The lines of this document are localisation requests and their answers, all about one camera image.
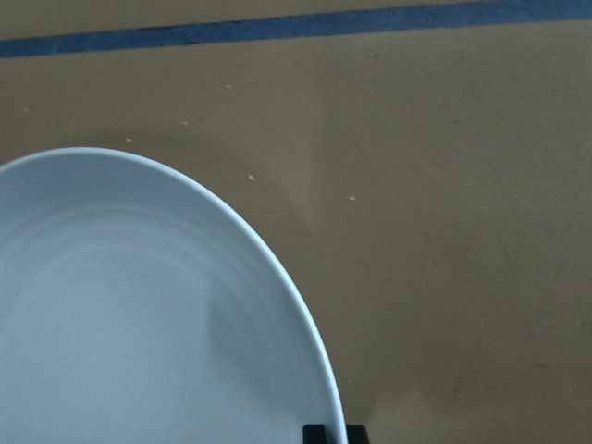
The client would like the blue plate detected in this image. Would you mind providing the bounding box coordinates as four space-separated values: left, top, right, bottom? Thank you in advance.
1 148 347 443

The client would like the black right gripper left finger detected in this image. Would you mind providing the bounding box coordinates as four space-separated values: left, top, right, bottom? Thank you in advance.
302 424 328 444

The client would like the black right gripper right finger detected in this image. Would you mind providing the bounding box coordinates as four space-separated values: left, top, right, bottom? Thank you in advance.
346 425 369 444

